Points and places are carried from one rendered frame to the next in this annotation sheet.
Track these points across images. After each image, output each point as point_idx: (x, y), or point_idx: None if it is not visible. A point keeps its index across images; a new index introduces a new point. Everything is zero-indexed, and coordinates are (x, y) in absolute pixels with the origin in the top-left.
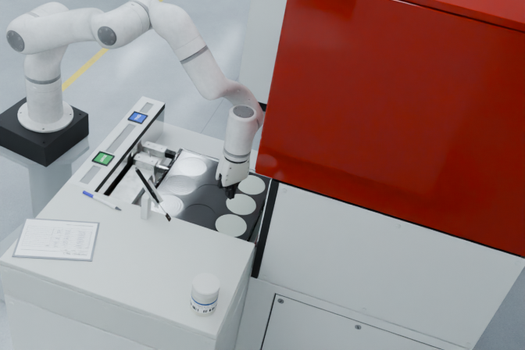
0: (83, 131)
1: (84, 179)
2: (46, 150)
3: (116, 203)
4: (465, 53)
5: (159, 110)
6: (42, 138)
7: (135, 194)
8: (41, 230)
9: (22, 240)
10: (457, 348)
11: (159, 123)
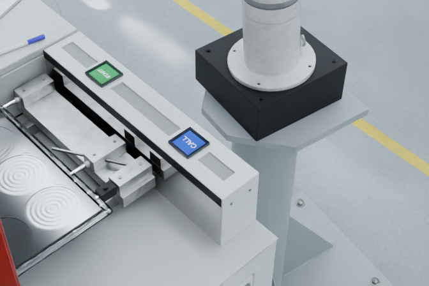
0: (248, 123)
1: (75, 49)
2: (196, 56)
3: (0, 61)
4: None
5: (201, 184)
6: (217, 50)
7: (48, 126)
8: None
9: None
10: None
11: (205, 209)
